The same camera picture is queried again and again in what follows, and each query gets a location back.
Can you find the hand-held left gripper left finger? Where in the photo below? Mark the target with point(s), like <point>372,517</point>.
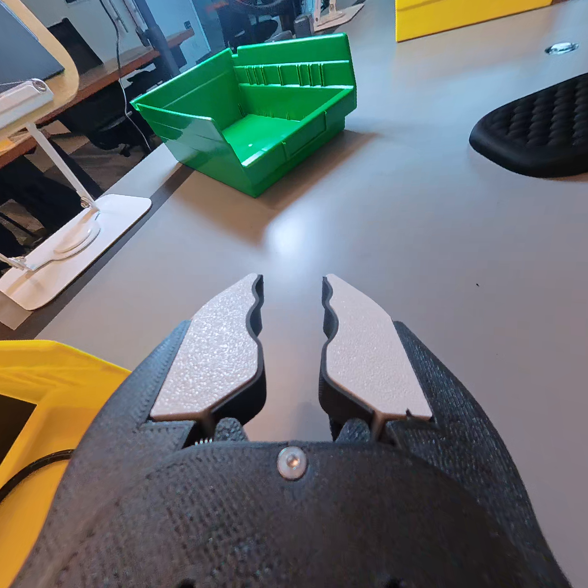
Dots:
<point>211,363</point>

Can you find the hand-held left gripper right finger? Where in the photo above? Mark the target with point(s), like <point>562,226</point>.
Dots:
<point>372,363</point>

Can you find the yellow plastic bin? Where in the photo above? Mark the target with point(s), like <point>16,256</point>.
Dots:
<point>55,381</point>
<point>459,20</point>

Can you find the green plastic bin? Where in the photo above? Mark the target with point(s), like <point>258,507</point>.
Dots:
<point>275,128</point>

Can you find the white board stand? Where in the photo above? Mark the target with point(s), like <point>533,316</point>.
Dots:
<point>105,216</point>
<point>337,16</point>

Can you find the black bin divider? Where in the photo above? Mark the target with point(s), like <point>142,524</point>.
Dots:
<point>13,427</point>

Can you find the black office chair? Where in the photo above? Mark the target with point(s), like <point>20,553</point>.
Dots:
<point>119,133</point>

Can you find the wooden side table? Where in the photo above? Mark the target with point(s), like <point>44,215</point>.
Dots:
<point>115,73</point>

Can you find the silver desk grommet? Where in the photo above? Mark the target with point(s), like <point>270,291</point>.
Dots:
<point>561,47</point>

